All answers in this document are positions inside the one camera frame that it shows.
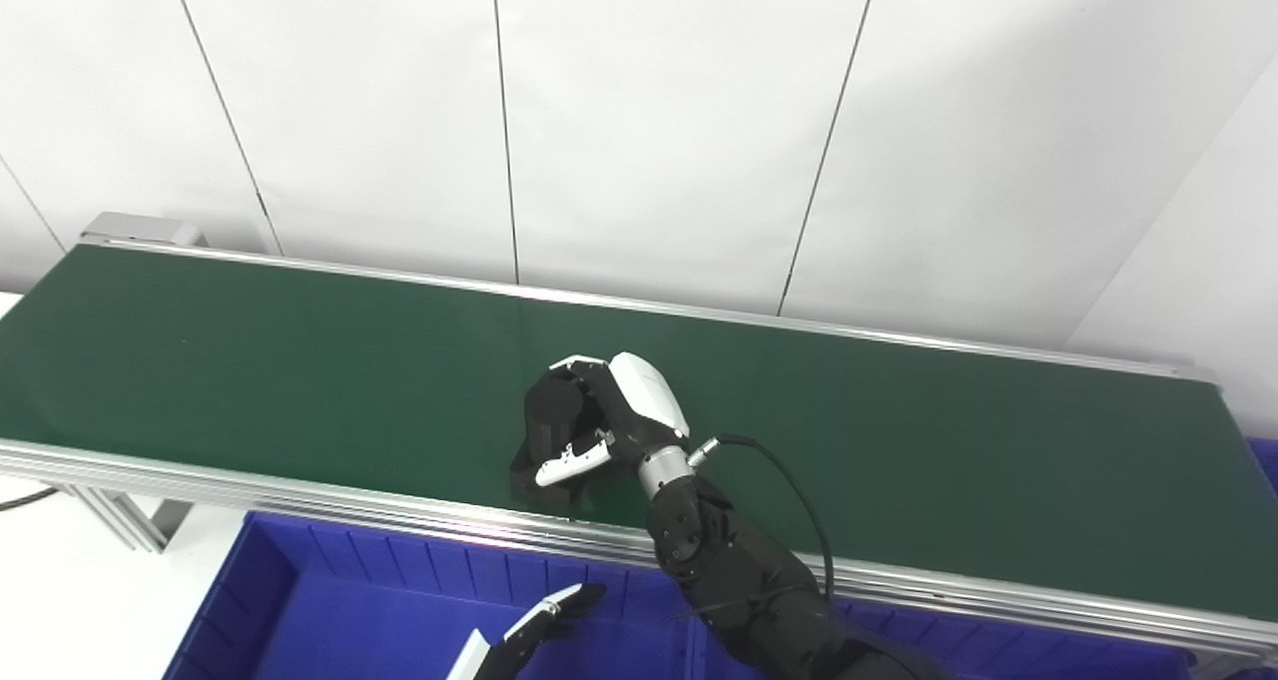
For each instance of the green conveyor belt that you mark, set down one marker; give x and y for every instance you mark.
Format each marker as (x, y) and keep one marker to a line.
(300, 495)
(300, 360)

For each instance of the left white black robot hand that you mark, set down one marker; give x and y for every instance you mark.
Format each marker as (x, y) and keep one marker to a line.
(519, 640)

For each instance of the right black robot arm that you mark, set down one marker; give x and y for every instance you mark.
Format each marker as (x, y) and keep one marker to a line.
(739, 570)

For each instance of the black block cylinder part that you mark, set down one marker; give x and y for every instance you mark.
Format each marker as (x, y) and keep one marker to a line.
(549, 420)

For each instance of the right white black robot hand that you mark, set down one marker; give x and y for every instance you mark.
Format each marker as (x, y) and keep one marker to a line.
(644, 400)

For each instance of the grey conveyor end housing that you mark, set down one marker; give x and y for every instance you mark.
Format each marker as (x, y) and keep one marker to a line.
(140, 229)

